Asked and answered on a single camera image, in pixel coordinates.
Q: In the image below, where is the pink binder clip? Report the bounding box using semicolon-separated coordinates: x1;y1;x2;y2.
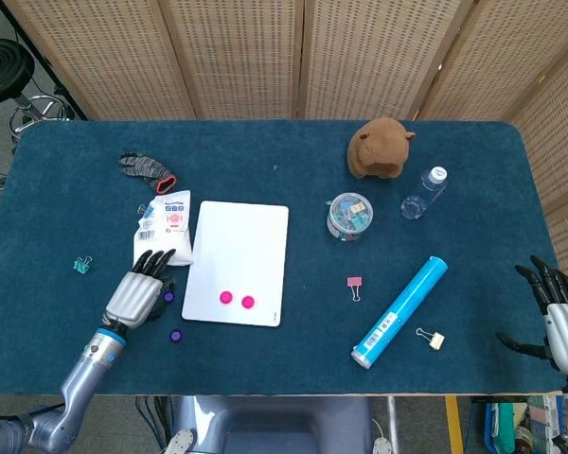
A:
346;276;365;304

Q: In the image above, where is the black metal pole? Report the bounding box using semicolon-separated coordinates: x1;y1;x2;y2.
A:
0;0;90;122

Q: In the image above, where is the white powder bag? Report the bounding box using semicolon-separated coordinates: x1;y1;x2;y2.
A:
131;189;195;269

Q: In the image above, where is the blue black cable bunch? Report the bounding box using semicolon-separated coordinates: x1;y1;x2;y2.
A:
134;395;174;450

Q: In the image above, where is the blue plastic crate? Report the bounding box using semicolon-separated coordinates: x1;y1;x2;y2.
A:
483;399;526;454

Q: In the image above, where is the brown capybara plush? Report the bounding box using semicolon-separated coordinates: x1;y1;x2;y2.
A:
347;117;417;181

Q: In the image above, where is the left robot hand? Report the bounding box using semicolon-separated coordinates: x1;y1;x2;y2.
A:
103;248;178;331

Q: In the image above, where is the yellow binder clip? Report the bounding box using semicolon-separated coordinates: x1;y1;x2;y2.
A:
416;326;446;352

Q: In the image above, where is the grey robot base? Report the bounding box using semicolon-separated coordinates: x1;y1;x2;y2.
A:
163;395;399;454

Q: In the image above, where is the blue table mat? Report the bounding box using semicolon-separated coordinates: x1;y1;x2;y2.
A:
0;119;568;397

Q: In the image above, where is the clear jar of binder clips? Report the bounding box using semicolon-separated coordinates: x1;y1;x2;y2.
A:
326;191;375;244

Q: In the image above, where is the clear plastic water bottle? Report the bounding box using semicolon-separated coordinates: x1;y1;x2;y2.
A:
399;166;450;220

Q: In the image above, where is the blue cling film roll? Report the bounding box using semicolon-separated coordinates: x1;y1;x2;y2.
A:
350;255;449;371

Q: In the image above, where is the grey knit glove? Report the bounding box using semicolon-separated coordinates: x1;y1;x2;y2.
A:
118;151;178;195

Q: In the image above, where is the black round stool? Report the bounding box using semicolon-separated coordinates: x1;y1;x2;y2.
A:
0;38;77;141

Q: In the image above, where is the white magnetic board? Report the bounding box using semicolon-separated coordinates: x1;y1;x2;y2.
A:
181;200;291;328

